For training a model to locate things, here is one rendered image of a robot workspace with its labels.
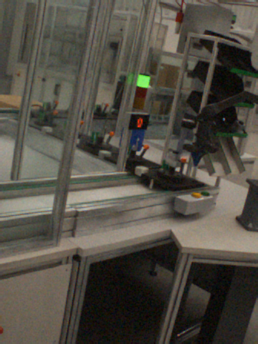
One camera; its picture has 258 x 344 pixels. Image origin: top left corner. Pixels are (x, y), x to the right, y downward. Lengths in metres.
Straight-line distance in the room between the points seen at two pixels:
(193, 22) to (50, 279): 2.42
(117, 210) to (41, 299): 0.44
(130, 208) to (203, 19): 1.98
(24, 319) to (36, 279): 0.15
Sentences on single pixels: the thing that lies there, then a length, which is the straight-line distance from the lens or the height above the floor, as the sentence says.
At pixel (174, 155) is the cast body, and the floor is 1.08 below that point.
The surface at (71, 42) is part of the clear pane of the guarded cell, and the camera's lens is 1.34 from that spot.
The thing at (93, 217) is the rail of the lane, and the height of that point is 0.93.
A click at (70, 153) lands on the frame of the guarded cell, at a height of 1.17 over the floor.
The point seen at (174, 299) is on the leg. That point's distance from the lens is 1.88.
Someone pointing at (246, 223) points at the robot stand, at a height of 0.88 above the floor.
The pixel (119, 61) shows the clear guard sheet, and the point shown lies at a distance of 1.98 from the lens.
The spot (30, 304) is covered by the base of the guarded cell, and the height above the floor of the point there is 0.68.
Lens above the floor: 1.51
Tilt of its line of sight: 14 degrees down
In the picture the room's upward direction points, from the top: 12 degrees clockwise
